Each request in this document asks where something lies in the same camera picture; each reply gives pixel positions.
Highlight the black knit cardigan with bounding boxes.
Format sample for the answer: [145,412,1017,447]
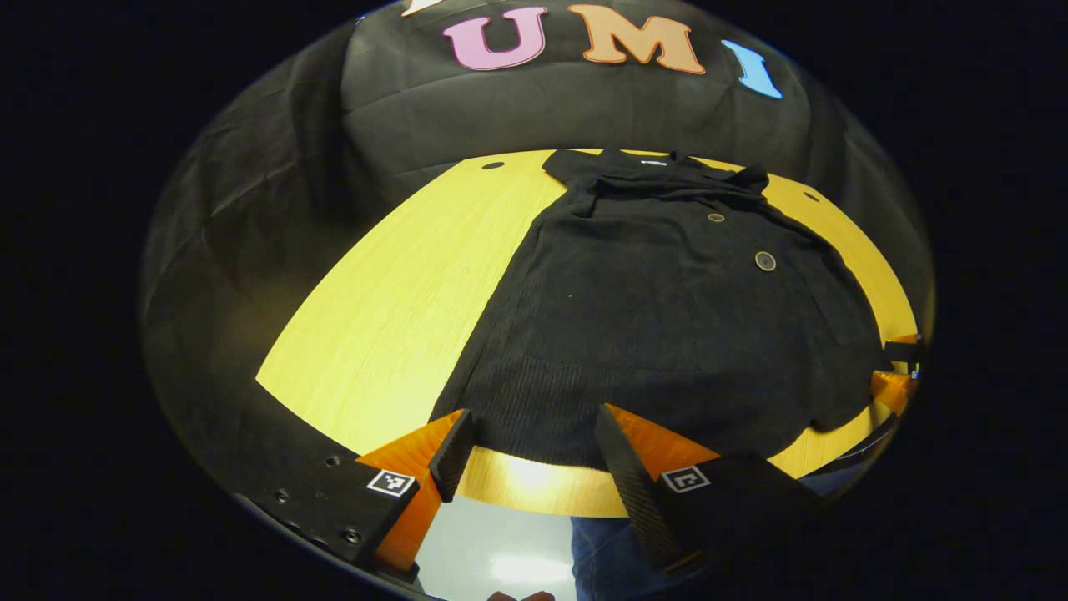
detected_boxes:
[430,148,898,472]

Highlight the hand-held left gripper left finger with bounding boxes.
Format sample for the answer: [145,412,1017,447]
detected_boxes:
[238,407,478,585]

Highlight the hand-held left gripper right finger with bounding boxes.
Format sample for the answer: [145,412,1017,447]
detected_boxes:
[593,403,823,578]

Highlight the black backdrop cloth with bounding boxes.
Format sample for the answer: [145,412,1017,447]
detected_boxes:
[138,0,935,502]

